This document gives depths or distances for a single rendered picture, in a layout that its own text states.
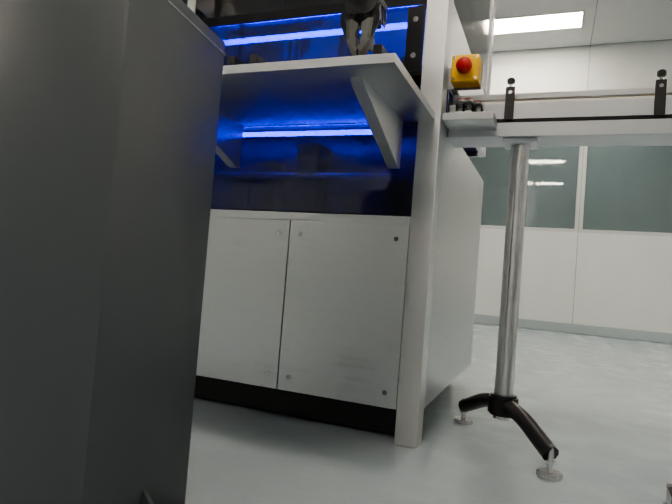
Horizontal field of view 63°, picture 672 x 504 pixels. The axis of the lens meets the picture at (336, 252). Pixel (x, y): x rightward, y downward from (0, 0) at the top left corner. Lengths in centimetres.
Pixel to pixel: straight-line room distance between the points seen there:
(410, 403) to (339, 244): 47
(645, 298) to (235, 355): 492
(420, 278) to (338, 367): 34
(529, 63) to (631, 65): 97
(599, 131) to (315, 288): 85
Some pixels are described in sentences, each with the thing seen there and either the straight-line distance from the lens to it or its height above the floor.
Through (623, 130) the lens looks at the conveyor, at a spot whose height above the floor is 85.
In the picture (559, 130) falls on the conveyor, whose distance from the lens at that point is 158.
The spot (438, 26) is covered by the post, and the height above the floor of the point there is 111.
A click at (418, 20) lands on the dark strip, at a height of 114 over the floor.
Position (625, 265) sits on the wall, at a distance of 606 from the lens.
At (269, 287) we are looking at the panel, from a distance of 161.
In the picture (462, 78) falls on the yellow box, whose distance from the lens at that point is 152.
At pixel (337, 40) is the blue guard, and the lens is 167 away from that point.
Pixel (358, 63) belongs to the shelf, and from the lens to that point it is 116.
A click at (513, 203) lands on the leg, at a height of 67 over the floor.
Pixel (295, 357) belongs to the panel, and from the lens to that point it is 158.
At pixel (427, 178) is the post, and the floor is 70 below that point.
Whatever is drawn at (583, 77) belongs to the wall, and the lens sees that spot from 640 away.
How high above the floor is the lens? 44
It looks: 2 degrees up
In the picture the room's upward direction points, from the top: 5 degrees clockwise
